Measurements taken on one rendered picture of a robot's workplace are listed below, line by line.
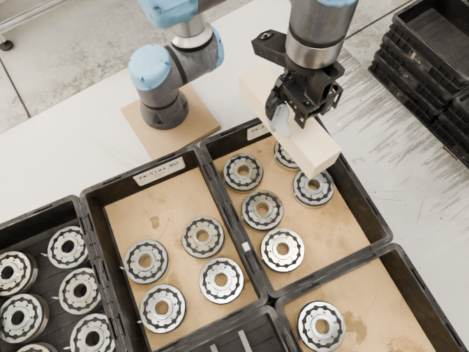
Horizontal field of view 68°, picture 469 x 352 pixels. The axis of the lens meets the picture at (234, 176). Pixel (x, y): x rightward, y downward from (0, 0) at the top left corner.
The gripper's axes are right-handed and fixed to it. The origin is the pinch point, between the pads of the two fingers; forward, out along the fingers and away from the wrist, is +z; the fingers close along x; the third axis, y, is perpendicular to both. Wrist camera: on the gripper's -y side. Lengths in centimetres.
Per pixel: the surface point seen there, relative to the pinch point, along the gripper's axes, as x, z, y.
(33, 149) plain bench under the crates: -55, 40, -53
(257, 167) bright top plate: -4.4, 23.7, -2.4
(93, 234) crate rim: -45.2, 16.6, -7.3
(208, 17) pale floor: 54, 110, -133
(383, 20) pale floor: 141, 109, -68
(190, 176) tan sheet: -19.5, 26.6, -11.1
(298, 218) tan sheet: -3.2, 26.5, 13.8
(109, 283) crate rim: -46.9, 16.6, 4.0
